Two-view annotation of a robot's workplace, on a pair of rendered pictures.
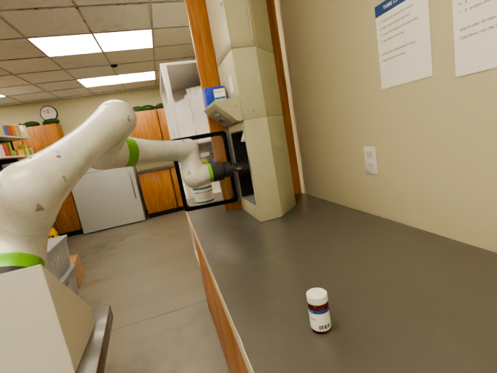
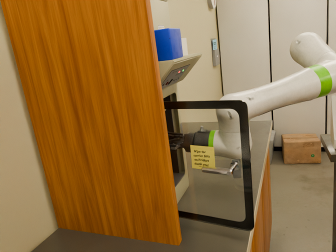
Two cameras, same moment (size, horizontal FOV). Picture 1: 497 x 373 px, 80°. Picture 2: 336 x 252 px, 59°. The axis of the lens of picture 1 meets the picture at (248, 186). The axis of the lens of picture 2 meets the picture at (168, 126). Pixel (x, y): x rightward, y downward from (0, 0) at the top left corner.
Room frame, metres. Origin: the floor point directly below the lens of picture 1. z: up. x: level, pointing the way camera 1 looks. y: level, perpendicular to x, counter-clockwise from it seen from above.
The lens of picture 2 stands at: (2.31, 0.68, 1.55)
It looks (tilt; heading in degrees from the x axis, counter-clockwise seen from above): 15 degrees down; 218
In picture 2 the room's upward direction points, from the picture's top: 8 degrees counter-clockwise
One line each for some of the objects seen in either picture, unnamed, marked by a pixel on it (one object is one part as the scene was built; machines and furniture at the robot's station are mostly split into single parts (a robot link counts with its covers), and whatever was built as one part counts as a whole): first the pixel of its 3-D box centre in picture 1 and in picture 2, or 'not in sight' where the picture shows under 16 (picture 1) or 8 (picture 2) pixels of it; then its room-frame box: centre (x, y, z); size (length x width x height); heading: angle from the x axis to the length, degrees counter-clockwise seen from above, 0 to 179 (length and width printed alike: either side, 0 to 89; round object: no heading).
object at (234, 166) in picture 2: not in sight; (219, 168); (1.63, 0.30, 1.20); 0.10 x 0.05 x 0.03; 97
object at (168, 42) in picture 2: (214, 98); (161, 45); (1.56, 0.09, 1.56); 0.10 x 0.10 x 0.09; 15
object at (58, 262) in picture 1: (38, 264); not in sight; (2.66, 2.06, 0.49); 0.60 x 0.42 x 0.33; 15
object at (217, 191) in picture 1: (205, 171); (200, 165); (1.61, 0.22, 1.19); 0.30 x 0.01 x 0.40; 97
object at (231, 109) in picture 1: (221, 115); (175, 72); (1.47, 0.07, 1.46); 0.32 x 0.12 x 0.10; 15
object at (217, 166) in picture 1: (217, 170); not in sight; (1.44, 0.14, 1.20); 0.09 x 0.06 x 0.12; 14
